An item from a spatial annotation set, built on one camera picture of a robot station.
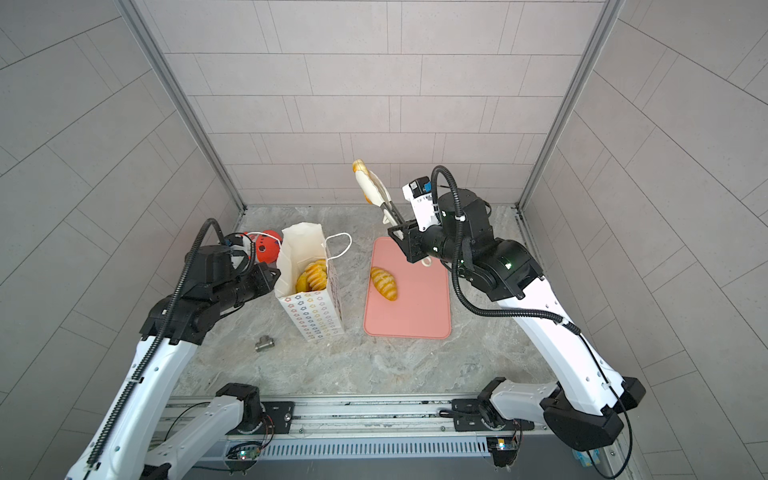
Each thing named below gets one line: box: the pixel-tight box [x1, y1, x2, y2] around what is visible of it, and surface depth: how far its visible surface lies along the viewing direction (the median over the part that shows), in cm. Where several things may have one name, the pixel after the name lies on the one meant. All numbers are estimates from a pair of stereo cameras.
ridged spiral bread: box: [305, 259, 327, 291], surface depth 82 cm
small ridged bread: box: [370, 266, 398, 301], surface depth 93 cm
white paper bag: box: [275, 222, 345, 342], surface depth 79 cm
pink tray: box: [364, 236, 451, 340], surface depth 93 cm
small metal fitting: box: [255, 335, 275, 352], surface depth 82 cm
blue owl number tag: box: [572, 448, 597, 467], surface depth 66 cm
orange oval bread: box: [296, 271, 309, 293], surface depth 84 cm
